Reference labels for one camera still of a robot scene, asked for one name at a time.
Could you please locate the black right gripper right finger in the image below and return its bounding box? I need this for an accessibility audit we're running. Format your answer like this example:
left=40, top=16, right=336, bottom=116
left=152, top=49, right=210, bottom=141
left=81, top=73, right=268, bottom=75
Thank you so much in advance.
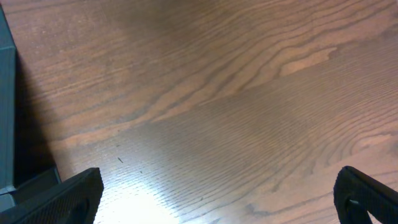
left=333, top=166, right=397, bottom=224

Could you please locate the dark green open box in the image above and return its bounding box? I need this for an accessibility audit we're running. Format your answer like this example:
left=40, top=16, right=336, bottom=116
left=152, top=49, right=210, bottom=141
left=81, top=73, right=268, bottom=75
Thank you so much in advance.
left=1, top=13, right=60, bottom=211

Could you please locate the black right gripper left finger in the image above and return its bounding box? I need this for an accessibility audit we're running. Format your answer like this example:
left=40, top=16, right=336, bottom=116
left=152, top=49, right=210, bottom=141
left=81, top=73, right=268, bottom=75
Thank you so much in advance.
left=1, top=167, right=104, bottom=224

